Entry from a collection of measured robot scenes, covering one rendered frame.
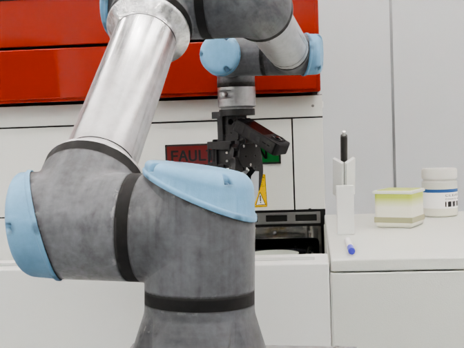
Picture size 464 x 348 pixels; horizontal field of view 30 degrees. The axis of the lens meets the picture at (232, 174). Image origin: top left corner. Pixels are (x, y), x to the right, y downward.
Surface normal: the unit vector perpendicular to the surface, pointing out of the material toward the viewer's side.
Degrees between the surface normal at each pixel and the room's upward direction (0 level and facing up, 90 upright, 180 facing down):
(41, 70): 90
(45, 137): 90
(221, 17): 125
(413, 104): 90
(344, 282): 90
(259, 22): 134
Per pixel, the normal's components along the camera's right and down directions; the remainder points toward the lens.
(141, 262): -0.18, 0.55
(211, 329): 0.19, -0.26
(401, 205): -0.50, 0.06
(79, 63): -0.09, 0.06
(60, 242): -0.21, 0.23
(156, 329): -0.64, -0.28
